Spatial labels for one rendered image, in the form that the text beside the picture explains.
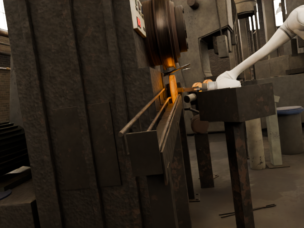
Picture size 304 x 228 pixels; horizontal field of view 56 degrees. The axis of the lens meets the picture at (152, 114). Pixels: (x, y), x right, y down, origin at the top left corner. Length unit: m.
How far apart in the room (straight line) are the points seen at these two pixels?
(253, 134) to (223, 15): 2.44
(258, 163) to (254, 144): 0.16
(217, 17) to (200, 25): 0.27
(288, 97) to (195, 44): 1.56
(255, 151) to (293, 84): 1.74
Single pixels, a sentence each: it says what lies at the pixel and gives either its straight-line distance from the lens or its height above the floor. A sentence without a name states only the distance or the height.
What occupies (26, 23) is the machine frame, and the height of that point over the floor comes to 1.16.
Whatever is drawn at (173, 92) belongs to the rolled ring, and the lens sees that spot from 1.76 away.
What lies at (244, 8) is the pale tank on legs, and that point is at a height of 3.14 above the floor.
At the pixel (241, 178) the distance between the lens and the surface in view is 1.39.
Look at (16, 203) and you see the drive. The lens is 1.81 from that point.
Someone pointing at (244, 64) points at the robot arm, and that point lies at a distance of 2.03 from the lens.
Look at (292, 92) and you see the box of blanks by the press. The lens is 4.08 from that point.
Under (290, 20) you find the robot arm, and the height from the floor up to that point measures 1.03.
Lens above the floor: 0.74
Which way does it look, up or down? 4 degrees down
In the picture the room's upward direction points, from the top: 8 degrees counter-clockwise
